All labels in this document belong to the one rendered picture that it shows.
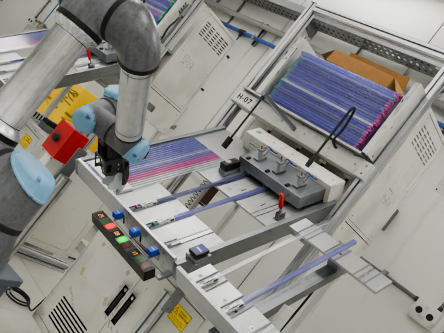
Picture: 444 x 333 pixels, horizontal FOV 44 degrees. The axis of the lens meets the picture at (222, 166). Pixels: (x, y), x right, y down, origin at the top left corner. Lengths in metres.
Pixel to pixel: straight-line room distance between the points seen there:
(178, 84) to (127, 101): 1.90
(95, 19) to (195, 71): 2.07
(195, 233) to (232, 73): 3.07
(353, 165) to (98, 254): 1.08
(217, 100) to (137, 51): 3.46
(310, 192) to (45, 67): 1.10
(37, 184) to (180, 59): 2.09
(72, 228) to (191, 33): 1.32
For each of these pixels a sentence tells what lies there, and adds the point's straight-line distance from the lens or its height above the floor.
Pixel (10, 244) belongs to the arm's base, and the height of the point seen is 0.62.
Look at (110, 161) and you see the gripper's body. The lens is 1.68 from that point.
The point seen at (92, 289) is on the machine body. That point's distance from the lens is 2.29.
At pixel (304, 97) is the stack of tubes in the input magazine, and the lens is 2.26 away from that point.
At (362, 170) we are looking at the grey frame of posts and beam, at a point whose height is 1.34.
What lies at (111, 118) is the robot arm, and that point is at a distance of 1.53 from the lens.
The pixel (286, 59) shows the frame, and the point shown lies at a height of 1.57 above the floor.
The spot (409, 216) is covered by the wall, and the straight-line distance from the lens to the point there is 3.55.
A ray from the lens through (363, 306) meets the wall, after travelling 3.47.
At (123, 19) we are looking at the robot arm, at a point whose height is 1.13.
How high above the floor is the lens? 0.99
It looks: 1 degrees up
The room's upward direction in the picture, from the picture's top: 38 degrees clockwise
